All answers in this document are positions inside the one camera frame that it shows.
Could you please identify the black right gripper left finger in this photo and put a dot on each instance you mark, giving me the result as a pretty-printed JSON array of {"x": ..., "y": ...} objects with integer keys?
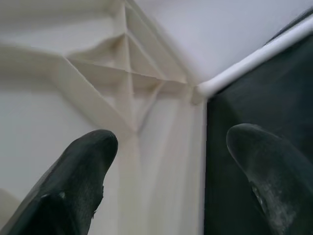
[{"x": 68, "y": 186}]

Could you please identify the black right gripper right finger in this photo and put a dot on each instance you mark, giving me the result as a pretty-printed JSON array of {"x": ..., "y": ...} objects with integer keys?
[{"x": 281, "y": 183}]

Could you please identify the white plastic children table top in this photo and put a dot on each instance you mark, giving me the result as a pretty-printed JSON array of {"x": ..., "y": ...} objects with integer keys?
[{"x": 73, "y": 73}]

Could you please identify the black cloth table cover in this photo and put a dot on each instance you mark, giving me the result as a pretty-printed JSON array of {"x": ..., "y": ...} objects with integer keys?
[{"x": 269, "y": 98}]

